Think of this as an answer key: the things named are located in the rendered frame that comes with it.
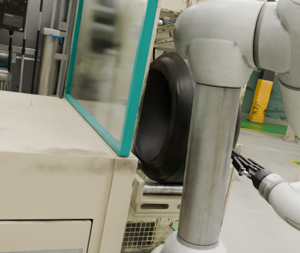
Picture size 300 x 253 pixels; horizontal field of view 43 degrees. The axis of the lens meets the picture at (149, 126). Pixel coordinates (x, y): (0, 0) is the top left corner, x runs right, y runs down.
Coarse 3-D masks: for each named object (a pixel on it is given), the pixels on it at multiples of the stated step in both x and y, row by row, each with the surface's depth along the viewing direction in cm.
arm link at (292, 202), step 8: (280, 184) 113; (288, 184) 112; (296, 184) 110; (272, 192) 113; (280, 192) 110; (288, 192) 108; (296, 192) 107; (272, 200) 112; (280, 200) 109; (288, 200) 107; (296, 200) 105; (280, 208) 108; (288, 208) 106; (296, 208) 104; (280, 216) 110; (288, 216) 106; (296, 216) 103; (296, 224) 104
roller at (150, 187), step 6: (144, 186) 155; (150, 186) 156; (156, 186) 157; (162, 186) 159; (168, 186) 160; (174, 186) 161; (180, 186) 162; (144, 192) 156; (150, 192) 157; (156, 192) 158; (162, 192) 159; (168, 192) 160; (174, 192) 161; (180, 192) 162
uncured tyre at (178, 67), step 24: (168, 72) 153; (144, 96) 191; (168, 96) 196; (192, 96) 142; (144, 120) 194; (168, 120) 199; (240, 120) 153; (144, 144) 190; (168, 144) 147; (144, 168) 166; (168, 168) 151
